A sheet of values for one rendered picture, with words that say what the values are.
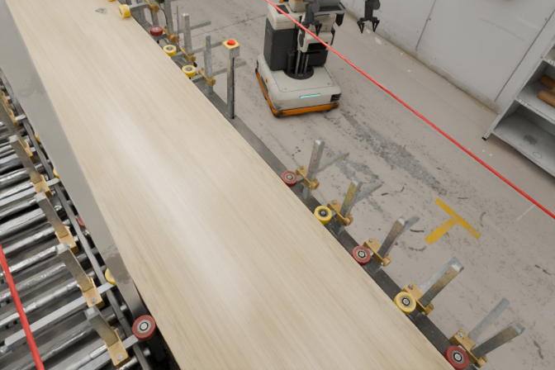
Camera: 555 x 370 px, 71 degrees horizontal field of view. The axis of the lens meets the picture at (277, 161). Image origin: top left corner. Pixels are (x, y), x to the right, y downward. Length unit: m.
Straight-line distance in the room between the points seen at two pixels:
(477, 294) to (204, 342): 1.98
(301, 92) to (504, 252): 1.95
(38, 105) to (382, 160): 2.88
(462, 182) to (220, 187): 2.25
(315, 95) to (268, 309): 2.22
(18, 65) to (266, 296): 1.17
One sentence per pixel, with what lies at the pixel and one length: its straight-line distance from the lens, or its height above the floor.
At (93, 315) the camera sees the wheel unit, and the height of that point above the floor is 1.14.
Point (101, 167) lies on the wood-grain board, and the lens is 2.03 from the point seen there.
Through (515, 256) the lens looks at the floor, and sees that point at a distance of 3.34.
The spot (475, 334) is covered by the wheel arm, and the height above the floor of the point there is 0.84.
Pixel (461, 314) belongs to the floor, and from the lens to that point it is 2.90.
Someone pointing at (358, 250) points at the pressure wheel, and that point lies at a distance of 1.76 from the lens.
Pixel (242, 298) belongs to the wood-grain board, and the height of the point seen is 0.90.
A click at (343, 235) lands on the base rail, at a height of 0.70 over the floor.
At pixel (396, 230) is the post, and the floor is 1.08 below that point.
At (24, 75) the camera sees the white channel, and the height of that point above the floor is 1.94.
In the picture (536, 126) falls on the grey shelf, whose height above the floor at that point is 0.14.
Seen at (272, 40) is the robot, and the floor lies 0.60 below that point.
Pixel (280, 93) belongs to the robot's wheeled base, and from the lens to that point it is 3.34.
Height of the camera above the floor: 2.39
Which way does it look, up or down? 49 degrees down
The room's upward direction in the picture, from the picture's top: 8 degrees clockwise
